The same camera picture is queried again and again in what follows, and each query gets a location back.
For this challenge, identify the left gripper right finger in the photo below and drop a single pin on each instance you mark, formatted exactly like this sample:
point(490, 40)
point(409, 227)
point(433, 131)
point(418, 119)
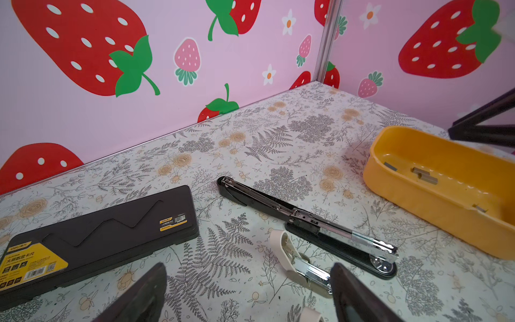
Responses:
point(354, 301)

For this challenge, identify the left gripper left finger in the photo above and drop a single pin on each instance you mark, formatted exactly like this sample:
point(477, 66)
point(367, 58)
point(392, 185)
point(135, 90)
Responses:
point(143, 301)

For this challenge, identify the black stapler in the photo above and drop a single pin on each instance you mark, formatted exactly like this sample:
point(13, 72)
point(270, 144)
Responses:
point(368, 253)

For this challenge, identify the black tool case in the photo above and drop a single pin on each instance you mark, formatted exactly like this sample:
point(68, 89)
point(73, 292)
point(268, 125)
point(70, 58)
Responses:
point(73, 250)

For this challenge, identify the yellow plastic tray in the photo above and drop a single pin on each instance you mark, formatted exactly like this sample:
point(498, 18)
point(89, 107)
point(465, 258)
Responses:
point(461, 190)

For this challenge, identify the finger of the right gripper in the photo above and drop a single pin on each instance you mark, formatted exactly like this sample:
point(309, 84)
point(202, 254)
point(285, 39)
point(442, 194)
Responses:
point(470, 129)

